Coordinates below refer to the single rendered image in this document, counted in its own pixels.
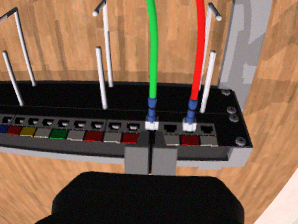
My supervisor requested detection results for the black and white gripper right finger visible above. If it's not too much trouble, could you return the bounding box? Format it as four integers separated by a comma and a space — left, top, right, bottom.
150, 131, 178, 176

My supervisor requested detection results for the red patch cord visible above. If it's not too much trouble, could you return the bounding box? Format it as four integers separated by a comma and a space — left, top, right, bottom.
188, 0, 205, 110

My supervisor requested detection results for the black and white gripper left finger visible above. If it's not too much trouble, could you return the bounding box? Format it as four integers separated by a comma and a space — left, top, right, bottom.
124, 131, 152, 175

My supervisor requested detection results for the green cable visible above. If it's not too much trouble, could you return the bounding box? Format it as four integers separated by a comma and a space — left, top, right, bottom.
146, 0, 158, 108

